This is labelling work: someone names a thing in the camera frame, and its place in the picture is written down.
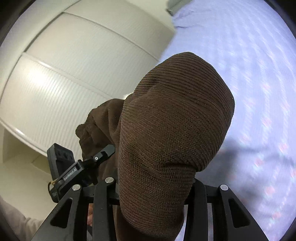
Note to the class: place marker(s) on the purple striped bedsheet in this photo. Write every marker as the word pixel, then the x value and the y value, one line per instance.
pixel 254 81

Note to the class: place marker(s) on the person's left forearm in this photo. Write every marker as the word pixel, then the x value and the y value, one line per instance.
pixel 16 222

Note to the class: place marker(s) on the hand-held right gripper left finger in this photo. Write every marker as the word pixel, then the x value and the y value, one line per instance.
pixel 101 208

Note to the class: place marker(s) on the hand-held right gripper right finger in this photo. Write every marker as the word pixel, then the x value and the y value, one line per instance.
pixel 222 208

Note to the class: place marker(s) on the grey padded headboard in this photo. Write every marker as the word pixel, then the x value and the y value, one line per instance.
pixel 177 5

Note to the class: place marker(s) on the dark brown pants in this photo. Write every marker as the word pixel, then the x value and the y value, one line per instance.
pixel 166 129

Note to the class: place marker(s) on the white slatted wardrobe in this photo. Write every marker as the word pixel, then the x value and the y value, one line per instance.
pixel 81 69

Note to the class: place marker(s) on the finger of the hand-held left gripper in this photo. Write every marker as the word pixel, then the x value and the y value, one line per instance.
pixel 101 155

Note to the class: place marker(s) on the person's left hand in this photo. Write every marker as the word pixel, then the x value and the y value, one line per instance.
pixel 90 215

